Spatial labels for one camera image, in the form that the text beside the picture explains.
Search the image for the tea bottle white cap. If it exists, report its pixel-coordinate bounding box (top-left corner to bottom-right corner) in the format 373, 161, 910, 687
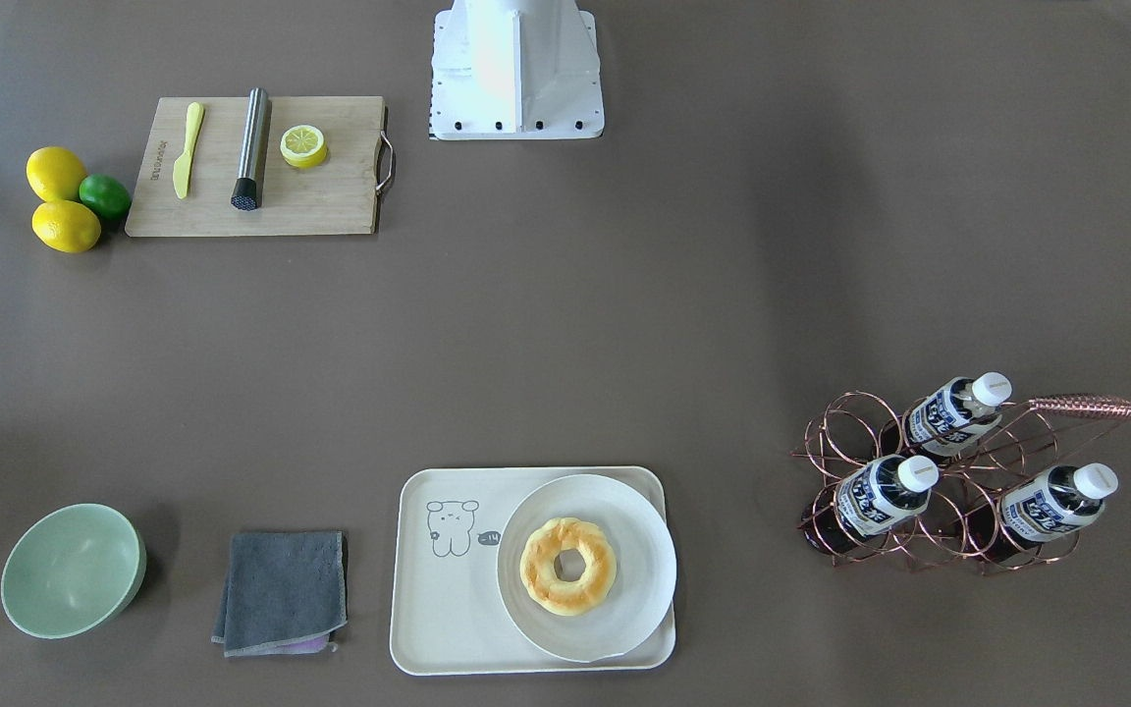
901, 371, 1013, 462

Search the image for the cream serving tray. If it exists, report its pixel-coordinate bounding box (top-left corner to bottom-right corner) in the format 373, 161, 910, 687
389, 465, 676, 676

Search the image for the middle tea bottle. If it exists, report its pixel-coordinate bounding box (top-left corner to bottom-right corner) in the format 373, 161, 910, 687
800, 454, 940, 555

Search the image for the white round plate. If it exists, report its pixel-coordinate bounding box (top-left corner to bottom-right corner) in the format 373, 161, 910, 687
497, 474, 677, 664

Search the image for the bamboo cutting board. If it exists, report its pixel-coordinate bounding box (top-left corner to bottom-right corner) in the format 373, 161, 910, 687
123, 95, 394, 238

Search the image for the lemon half slice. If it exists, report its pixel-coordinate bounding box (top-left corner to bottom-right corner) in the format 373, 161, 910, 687
279, 124, 329, 170

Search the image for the steel muddler bar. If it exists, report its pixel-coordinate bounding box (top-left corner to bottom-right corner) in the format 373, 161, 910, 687
230, 86, 271, 212

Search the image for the grey folded cloth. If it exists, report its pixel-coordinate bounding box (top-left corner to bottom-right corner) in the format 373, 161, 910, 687
211, 529, 349, 658

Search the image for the yellow plastic knife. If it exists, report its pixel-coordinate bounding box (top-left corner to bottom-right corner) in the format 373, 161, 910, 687
172, 100, 206, 198

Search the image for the green lime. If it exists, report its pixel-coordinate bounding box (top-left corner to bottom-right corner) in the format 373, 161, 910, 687
78, 174, 132, 221

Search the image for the lower yellow lemon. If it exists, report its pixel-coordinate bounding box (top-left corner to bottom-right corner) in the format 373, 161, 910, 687
31, 200, 103, 253

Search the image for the yellow lemon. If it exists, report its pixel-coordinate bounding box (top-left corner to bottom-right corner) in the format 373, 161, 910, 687
26, 146, 88, 202
31, 200, 103, 253

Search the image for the pale green bowl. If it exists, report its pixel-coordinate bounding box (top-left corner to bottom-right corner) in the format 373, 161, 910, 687
0, 503, 147, 639

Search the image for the upper yellow lemon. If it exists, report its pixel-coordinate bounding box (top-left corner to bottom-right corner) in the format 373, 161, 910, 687
26, 146, 88, 202

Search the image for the glazed ring donut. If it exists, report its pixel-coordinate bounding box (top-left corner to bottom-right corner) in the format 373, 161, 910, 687
517, 517, 619, 617

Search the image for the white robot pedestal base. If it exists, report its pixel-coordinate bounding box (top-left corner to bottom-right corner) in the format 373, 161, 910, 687
428, 1, 606, 140

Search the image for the copper wire bottle rack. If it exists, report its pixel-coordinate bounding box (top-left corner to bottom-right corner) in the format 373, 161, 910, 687
793, 391, 1131, 576

